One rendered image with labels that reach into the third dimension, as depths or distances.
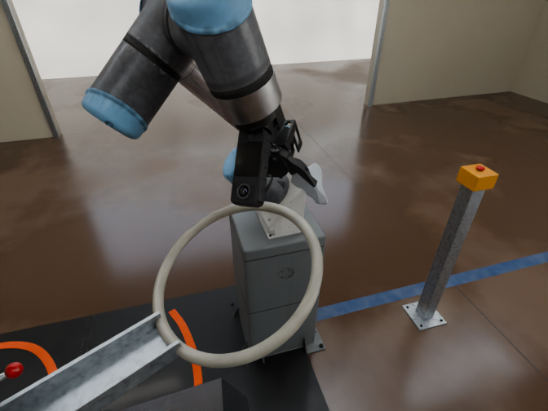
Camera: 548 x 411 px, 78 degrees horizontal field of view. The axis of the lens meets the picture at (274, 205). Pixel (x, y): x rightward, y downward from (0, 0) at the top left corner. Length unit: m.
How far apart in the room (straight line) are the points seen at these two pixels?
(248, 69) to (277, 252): 1.20
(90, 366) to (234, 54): 0.80
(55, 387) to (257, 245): 0.89
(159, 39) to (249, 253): 1.13
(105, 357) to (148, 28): 0.75
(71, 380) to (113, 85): 0.70
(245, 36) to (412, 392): 2.02
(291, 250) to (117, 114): 1.18
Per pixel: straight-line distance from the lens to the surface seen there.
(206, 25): 0.42
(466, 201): 1.93
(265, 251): 1.53
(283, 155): 0.52
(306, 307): 0.82
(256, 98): 0.45
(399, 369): 2.25
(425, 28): 6.52
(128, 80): 0.52
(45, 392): 1.00
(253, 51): 0.44
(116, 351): 0.99
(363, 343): 2.29
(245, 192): 0.49
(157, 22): 0.53
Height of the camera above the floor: 1.85
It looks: 34 degrees down
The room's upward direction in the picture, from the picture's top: straight up
